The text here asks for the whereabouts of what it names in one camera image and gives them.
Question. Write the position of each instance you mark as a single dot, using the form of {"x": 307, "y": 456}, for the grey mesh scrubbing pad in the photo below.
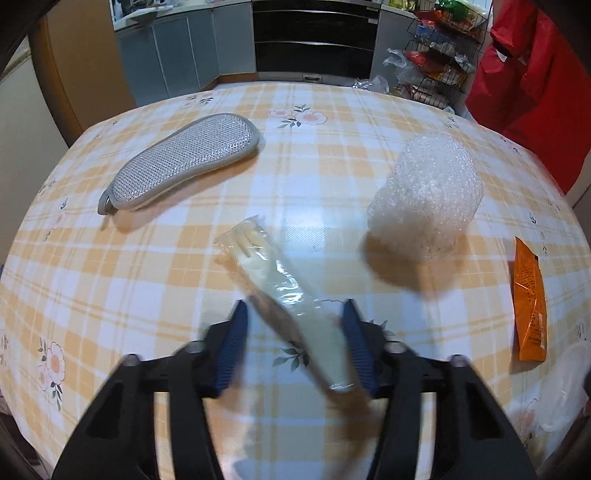
{"x": 204, "y": 145}

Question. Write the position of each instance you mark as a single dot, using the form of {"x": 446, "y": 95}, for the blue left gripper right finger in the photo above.
{"x": 362, "y": 337}

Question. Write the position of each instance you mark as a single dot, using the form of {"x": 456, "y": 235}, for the red hanging apron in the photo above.
{"x": 531, "y": 88}

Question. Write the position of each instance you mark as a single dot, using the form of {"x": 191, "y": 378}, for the cream two-door refrigerator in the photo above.
{"x": 31, "y": 144}

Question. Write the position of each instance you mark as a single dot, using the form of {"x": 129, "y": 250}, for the plastic disposable fork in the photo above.
{"x": 288, "y": 300}

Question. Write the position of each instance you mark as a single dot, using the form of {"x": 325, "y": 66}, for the orange sachet packet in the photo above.
{"x": 530, "y": 307}

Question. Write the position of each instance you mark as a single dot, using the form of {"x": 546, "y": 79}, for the grey kitchen base cabinets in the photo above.
{"x": 189, "y": 47}

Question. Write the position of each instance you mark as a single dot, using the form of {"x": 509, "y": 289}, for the wire rack with snacks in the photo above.
{"x": 430, "y": 50}

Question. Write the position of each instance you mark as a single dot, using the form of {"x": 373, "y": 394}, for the black built-in oven stove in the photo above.
{"x": 314, "y": 41}

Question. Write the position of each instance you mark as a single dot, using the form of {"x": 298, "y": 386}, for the bubble wrap roll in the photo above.
{"x": 428, "y": 201}

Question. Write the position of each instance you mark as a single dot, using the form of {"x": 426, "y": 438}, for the clear plastic round lid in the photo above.
{"x": 562, "y": 394}

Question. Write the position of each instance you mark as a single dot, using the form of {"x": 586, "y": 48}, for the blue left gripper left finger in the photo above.
{"x": 229, "y": 342}

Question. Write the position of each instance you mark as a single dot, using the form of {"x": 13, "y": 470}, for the yellow plaid floral tablecloth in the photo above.
{"x": 80, "y": 290}

